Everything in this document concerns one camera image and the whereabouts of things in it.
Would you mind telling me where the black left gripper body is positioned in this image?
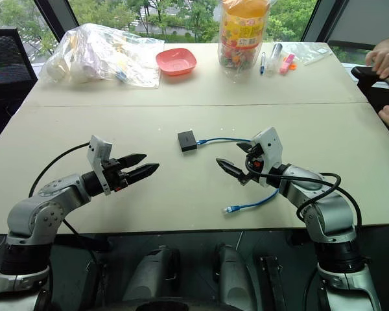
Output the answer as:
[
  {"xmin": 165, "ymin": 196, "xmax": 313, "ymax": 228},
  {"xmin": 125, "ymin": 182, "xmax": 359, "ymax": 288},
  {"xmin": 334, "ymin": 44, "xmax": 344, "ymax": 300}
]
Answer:
[{"xmin": 103, "ymin": 157, "xmax": 131, "ymax": 193}]

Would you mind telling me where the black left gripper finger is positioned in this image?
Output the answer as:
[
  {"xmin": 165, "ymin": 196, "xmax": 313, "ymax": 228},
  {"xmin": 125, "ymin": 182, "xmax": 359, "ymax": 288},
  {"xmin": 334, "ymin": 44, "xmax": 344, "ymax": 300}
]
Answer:
[
  {"xmin": 124, "ymin": 163, "xmax": 160, "ymax": 187},
  {"xmin": 117, "ymin": 153, "xmax": 148, "ymax": 170}
]

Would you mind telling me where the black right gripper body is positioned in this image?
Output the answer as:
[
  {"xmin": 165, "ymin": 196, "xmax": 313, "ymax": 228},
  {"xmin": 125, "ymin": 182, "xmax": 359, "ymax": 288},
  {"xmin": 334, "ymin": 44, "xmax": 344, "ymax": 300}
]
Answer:
[{"xmin": 245, "ymin": 144, "xmax": 267, "ymax": 185}]

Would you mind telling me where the small black adapter box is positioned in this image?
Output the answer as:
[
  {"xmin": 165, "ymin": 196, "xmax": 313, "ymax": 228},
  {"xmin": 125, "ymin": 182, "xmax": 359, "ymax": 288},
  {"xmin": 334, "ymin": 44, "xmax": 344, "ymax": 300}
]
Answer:
[{"xmin": 177, "ymin": 130, "xmax": 199, "ymax": 154}]

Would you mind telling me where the person's hand on controller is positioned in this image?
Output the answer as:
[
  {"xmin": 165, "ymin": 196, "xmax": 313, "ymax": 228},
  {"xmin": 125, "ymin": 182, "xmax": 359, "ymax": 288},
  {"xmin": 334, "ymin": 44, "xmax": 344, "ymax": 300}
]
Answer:
[{"xmin": 364, "ymin": 34, "xmax": 389, "ymax": 83}]

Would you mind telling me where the pink highlighter marker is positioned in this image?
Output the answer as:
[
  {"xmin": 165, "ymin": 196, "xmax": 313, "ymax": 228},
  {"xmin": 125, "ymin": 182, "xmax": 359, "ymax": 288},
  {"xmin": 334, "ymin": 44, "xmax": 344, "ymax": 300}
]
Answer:
[{"xmin": 279, "ymin": 54, "xmax": 295, "ymax": 75}]

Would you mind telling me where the clear plastic tube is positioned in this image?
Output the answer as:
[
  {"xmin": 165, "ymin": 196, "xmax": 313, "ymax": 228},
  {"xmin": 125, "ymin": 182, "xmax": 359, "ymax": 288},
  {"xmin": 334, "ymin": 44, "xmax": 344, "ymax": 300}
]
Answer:
[{"xmin": 267, "ymin": 43, "xmax": 283, "ymax": 76}]

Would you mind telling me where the pink plastic bowl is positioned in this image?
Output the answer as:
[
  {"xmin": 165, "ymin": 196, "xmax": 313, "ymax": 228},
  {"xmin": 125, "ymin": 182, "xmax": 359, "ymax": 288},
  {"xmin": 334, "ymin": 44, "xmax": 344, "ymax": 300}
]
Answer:
[{"xmin": 155, "ymin": 47, "xmax": 198, "ymax": 77}]

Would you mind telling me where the silver left robot leg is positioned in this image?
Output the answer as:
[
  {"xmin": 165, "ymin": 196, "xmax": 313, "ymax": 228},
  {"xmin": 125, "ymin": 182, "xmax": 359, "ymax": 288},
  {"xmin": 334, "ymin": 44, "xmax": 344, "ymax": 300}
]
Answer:
[{"xmin": 122, "ymin": 245, "xmax": 182, "ymax": 304}]

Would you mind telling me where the silver robot leg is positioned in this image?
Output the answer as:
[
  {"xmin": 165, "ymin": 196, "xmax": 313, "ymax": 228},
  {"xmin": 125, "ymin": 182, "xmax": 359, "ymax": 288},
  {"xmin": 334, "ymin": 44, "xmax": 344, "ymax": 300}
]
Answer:
[
  {"xmin": 122, "ymin": 245, "xmax": 182, "ymax": 304},
  {"xmin": 213, "ymin": 242, "xmax": 257, "ymax": 311}
]

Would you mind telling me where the clear plastic bag with items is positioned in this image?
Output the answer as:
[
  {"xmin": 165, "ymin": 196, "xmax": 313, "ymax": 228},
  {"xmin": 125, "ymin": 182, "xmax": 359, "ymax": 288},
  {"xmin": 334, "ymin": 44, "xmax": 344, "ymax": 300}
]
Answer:
[{"xmin": 38, "ymin": 23, "xmax": 165, "ymax": 89}]

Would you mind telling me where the silver right robot leg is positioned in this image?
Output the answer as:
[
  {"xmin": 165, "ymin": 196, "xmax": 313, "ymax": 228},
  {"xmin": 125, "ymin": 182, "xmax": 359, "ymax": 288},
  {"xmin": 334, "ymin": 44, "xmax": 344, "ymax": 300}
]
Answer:
[{"xmin": 213, "ymin": 242, "xmax": 257, "ymax": 311}]

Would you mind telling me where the orange-lidded candy jar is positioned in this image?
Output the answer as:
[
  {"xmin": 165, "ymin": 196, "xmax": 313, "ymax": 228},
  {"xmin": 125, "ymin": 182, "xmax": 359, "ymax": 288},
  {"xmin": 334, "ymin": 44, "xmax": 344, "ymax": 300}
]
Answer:
[{"xmin": 217, "ymin": 0, "xmax": 270, "ymax": 76}]

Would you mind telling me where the small clear zip bag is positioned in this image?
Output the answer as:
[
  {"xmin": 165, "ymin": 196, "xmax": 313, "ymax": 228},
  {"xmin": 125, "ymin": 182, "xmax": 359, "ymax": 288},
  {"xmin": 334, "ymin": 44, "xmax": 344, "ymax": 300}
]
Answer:
[{"xmin": 282, "ymin": 41, "xmax": 333, "ymax": 67}]

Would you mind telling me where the black handheld controller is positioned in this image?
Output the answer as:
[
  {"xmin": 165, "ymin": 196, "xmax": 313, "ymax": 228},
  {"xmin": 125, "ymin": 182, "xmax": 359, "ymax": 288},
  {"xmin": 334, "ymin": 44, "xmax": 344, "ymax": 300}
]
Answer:
[{"xmin": 350, "ymin": 65, "xmax": 389, "ymax": 97}]

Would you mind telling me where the black mesh office chair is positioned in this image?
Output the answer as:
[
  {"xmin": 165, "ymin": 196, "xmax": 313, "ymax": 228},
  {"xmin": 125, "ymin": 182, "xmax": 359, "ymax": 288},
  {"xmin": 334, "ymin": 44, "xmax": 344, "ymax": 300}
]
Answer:
[{"xmin": 0, "ymin": 27, "xmax": 39, "ymax": 143}]

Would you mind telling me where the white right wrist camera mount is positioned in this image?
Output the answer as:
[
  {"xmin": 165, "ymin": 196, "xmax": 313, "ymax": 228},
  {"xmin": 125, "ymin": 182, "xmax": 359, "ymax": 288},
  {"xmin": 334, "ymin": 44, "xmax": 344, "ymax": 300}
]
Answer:
[{"xmin": 250, "ymin": 126, "xmax": 284, "ymax": 188}]

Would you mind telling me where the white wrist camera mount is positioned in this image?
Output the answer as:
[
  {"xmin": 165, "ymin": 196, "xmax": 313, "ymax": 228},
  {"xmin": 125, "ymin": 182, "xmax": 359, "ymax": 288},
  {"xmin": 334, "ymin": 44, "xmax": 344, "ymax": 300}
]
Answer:
[
  {"xmin": 250, "ymin": 126, "xmax": 284, "ymax": 188},
  {"xmin": 87, "ymin": 135, "xmax": 113, "ymax": 196}
]

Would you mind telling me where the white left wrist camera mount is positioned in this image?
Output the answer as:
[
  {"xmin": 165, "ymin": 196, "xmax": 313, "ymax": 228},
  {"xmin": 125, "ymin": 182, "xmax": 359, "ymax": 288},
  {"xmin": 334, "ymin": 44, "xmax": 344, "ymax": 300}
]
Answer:
[{"xmin": 87, "ymin": 135, "xmax": 113, "ymax": 196}]

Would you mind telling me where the blue Ethernet cable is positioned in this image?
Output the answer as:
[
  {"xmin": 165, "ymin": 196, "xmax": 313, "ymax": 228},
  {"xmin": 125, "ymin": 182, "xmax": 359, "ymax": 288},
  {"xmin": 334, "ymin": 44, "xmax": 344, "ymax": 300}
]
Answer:
[{"xmin": 196, "ymin": 137, "xmax": 280, "ymax": 215}]

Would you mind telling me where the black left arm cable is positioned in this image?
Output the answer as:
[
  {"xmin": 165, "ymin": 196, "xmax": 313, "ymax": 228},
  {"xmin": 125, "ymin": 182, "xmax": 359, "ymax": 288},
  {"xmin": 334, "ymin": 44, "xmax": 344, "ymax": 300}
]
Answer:
[{"xmin": 28, "ymin": 141, "xmax": 91, "ymax": 198}]

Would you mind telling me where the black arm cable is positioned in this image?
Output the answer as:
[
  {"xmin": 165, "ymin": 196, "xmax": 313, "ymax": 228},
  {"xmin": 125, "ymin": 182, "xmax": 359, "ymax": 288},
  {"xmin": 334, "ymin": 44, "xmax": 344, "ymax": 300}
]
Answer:
[
  {"xmin": 244, "ymin": 154, "xmax": 363, "ymax": 227},
  {"xmin": 28, "ymin": 141, "xmax": 91, "ymax": 198}
]

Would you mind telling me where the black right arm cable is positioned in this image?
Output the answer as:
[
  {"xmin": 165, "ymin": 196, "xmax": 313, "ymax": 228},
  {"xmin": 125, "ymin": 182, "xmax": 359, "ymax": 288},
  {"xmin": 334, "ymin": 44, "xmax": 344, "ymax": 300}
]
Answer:
[{"xmin": 244, "ymin": 154, "xmax": 363, "ymax": 227}]

